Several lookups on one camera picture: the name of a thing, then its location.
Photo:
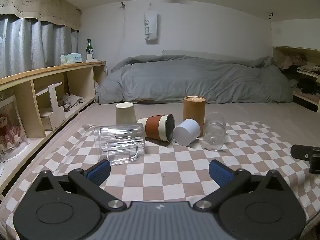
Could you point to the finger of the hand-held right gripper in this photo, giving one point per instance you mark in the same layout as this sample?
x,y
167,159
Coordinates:
x,y
303,153

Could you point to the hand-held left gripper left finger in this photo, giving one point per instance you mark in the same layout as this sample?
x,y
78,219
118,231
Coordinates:
x,y
98,172

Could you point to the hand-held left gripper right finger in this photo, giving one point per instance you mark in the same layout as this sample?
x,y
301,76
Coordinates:
x,y
220,172

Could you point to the clear ribbed glass cup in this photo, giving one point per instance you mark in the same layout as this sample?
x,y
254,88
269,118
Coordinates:
x,y
214,132

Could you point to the white cup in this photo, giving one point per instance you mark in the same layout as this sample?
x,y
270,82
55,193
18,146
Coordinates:
x,y
186,132

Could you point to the cream plastic cup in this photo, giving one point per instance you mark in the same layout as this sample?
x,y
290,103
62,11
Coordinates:
x,y
125,113

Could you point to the tall brown cup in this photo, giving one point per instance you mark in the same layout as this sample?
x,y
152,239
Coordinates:
x,y
194,110

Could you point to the cream cup with brown sleeve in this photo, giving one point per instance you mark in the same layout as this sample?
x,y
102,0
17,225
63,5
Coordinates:
x,y
154,127

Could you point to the brown white checkered cloth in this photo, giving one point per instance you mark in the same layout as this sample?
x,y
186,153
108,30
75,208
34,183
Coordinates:
x,y
160,175

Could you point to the pile of dark clothes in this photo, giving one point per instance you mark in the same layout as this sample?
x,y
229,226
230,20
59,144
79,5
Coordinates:
x,y
308,86

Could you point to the crumpled grey cloth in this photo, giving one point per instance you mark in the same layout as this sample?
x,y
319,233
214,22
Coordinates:
x,y
71,101

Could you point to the wooden tool caddy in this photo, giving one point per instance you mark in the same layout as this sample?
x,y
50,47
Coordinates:
x,y
53,110

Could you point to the pile of beige clothes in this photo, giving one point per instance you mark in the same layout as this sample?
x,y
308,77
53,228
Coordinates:
x,y
295,61

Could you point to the grey duvet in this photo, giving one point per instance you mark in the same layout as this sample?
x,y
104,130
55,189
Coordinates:
x,y
195,80

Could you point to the plush toy in clear case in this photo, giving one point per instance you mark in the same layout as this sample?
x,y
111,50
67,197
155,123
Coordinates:
x,y
10,132

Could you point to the wooden wardrobe shelf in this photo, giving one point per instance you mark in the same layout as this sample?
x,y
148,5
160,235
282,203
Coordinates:
x,y
282,51

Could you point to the long wooden shelf unit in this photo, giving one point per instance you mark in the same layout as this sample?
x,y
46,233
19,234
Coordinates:
x,y
25,90

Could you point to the blue white tissue box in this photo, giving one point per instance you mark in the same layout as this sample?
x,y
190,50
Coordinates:
x,y
71,58

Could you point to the green glass bottle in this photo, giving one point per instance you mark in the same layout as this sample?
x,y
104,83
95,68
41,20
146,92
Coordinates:
x,y
89,47

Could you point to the grey curtain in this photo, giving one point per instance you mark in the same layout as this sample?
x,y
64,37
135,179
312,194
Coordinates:
x,y
35,47

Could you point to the white hanging fabric bag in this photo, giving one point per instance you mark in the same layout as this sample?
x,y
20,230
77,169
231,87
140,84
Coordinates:
x,y
151,27

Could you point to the beige valance with drawings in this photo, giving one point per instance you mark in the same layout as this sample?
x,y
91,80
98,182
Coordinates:
x,y
37,2

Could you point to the black wall clip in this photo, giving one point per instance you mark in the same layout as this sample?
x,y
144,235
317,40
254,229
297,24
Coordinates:
x,y
271,16

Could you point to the metal wall hook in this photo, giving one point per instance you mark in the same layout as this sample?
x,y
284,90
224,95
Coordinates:
x,y
122,4

